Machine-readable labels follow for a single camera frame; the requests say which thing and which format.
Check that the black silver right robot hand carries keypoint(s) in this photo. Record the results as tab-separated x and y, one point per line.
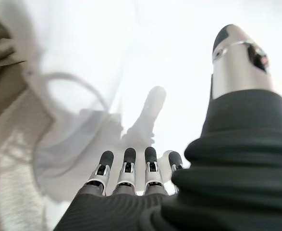
227	180

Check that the white duvet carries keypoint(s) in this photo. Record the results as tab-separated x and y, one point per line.
131	48

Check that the white textured blanket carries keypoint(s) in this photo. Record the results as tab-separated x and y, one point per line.
11	180

